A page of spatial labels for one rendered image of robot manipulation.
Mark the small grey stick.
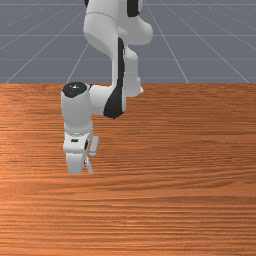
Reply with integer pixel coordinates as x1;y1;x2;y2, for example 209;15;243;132
84;157;94;175

